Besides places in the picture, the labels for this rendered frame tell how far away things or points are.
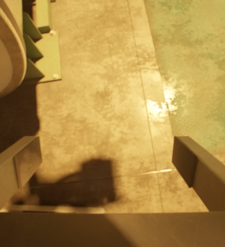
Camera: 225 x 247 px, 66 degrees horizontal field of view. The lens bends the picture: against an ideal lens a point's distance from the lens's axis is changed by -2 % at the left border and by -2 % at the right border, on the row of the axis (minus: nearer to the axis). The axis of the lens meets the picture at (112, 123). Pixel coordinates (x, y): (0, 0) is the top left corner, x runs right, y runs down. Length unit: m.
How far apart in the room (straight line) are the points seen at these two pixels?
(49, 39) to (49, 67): 0.21
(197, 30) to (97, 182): 1.20
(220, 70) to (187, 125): 0.44
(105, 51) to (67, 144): 0.67
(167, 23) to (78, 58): 0.66
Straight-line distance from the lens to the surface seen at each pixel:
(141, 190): 1.12
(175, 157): 0.17
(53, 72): 1.26
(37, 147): 0.17
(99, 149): 1.10
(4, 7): 0.58
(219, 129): 1.26
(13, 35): 0.61
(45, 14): 1.45
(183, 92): 1.22
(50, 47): 1.36
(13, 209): 1.15
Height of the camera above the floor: 1.09
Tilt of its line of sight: 81 degrees down
